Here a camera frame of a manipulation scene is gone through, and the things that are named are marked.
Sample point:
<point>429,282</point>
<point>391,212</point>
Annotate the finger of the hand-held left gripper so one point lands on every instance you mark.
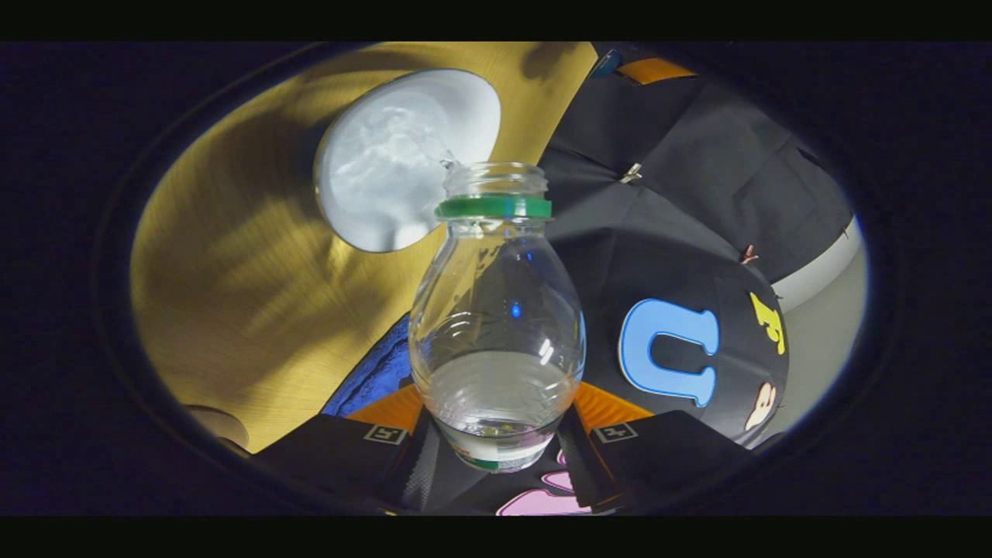
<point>655,70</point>

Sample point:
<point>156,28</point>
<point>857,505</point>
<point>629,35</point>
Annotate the copper metal clip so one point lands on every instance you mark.
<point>749,254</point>

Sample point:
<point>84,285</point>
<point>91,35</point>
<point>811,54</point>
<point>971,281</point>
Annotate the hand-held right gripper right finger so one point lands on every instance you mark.
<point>577,465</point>

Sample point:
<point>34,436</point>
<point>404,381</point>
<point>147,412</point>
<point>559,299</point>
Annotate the silver metal clip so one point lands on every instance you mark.
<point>631,173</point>

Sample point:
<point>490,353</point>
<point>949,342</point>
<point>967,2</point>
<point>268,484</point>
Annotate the white teacup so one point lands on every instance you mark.
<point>387,163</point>

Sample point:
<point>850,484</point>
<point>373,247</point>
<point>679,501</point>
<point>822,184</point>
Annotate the blue folded towel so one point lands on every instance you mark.
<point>376,372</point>

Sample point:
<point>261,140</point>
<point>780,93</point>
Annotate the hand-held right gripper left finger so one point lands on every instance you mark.
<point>411,473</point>

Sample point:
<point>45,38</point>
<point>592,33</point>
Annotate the round brown coaster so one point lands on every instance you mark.
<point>221,426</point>

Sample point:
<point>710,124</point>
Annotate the clear plastic water bottle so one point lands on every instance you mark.
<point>496,325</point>

